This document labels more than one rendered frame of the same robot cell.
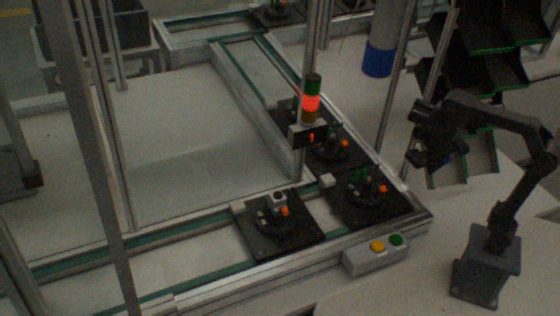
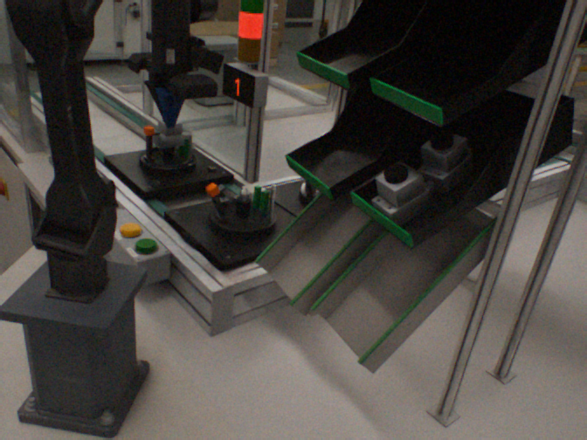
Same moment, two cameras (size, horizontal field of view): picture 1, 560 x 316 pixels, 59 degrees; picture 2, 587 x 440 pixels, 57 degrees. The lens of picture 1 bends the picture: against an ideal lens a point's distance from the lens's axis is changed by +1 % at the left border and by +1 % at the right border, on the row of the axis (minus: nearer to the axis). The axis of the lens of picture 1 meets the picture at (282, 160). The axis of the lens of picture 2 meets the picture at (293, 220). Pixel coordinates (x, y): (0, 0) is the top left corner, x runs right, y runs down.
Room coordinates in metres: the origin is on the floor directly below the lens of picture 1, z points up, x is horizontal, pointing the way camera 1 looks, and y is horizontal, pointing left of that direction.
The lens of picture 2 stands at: (1.07, -1.30, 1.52)
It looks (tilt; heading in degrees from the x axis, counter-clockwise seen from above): 28 degrees down; 76
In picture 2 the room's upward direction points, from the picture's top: 7 degrees clockwise
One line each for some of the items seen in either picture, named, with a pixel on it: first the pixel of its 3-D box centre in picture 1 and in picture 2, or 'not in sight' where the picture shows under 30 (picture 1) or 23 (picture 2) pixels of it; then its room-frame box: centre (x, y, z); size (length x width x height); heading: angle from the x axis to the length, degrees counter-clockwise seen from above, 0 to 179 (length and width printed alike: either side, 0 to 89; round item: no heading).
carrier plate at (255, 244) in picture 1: (276, 222); (168, 168); (1.05, 0.00, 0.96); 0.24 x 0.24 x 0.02; 28
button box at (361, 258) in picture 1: (375, 252); (131, 244); (0.98, -0.32, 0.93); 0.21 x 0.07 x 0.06; 118
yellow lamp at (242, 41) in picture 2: (309, 112); (249, 48); (1.23, -0.07, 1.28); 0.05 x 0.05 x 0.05
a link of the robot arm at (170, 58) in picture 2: (440, 144); (170, 56); (1.06, -0.43, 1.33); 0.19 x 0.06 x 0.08; 118
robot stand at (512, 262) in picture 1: (484, 266); (83, 343); (0.94, -0.65, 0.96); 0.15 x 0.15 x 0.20; 72
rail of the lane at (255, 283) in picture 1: (313, 260); (121, 207); (0.95, -0.12, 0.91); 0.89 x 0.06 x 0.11; 118
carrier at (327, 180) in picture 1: (367, 184); (244, 204); (1.21, -0.30, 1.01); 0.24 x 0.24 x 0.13; 28
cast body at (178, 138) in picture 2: (276, 199); (172, 130); (1.06, 0.01, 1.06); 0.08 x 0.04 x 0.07; 29
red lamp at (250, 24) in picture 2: (310, 99); (251, 24); (1.23, -0.07, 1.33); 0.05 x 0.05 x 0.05
